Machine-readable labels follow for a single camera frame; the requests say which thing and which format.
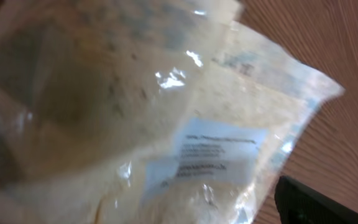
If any beige clear plastic pouch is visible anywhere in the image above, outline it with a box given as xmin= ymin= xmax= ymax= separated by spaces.
xmin=0 ymin=0 xmax=343 ymax=223

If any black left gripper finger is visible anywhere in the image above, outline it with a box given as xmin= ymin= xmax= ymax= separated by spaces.
xmin=274 ymin=175 xmax=358 ymax=224

